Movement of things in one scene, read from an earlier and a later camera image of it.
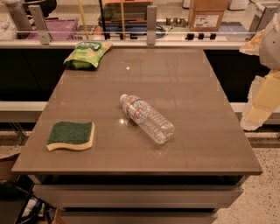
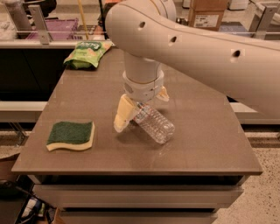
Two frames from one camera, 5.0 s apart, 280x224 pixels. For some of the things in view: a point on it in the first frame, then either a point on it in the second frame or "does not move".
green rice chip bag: [87, 53] does not move
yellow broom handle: [83, 17] does not move
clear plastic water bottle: [159, 128] does not move
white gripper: [270, 49] -> [143, 88]
